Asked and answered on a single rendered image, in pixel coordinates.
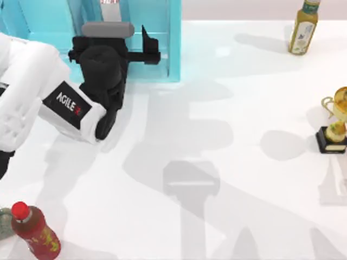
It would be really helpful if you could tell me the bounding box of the pale grey rounded box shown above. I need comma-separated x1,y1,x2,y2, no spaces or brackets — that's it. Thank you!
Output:
81,22,136,39

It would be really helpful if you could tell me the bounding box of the light blue rack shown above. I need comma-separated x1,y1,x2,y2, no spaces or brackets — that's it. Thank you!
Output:
0,0,182,83

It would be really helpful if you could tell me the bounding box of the grey and red book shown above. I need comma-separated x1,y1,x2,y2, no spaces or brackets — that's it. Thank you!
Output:
99,0,122,23

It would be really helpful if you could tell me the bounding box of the yellow green bottle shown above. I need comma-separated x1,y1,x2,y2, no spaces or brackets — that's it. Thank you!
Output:
287,0,319,56

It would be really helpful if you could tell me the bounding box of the red bottle with red cap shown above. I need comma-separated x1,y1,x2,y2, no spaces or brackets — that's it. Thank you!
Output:
11,201,61,260

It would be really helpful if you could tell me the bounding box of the grey green round object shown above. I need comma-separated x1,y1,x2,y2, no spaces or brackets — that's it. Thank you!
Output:
0,207,15,241

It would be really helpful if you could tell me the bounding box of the gold trophy with black base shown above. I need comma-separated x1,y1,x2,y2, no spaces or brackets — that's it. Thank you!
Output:
315,86,347,154

